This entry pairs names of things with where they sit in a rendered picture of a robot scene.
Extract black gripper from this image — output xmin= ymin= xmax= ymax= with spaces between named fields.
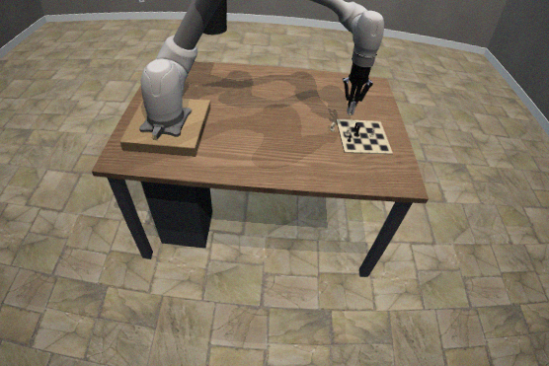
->
xmin=343 ymin=64 xmax=373 ymax=115

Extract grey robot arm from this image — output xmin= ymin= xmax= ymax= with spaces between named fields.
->
xmin=139 ymin=0 xmax=384 ymax=139

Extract black and cream chessboard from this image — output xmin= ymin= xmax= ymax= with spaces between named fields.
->
xmin=337 ymin=119 xmax=393 ymax=155

